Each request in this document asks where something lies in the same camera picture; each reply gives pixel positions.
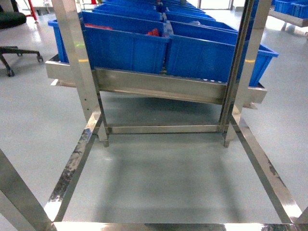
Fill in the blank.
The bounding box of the steel shelf with blue bins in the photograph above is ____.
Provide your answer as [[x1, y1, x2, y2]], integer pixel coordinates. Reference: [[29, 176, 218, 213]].
[[269, 0, 308, 31]]

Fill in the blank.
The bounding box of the steel roller rack frame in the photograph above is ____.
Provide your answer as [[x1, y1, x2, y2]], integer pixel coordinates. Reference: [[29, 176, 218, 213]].
[[0, 0, 308, 231]]

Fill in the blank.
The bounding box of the black office chair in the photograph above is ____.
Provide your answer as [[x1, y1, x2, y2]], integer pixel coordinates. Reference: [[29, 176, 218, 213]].
[[0, 0, 44, 77]]

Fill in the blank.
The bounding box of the large blue plastic bin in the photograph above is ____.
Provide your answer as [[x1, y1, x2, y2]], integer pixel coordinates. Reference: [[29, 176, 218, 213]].
[[48, 11, 170, 74]]

